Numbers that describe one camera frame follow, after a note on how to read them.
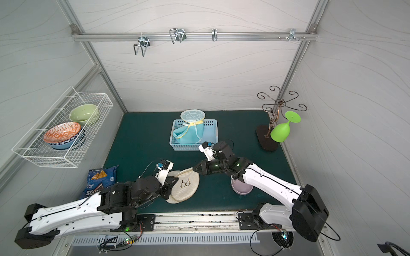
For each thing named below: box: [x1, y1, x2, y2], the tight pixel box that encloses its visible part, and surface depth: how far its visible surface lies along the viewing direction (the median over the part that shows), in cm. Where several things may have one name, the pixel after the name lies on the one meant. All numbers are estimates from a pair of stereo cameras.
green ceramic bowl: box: [68, 104, 98, 125], surface depth 73 cm
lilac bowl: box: [230, 178, 254, 196], surface depth 82 cm
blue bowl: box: [47, 129, 83, 149], surface depth 59 cm
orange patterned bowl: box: [43, 122, 82, 144], surface depth 64 cm
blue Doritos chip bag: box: [80, 165, 120, 199], surface depth 84 cm
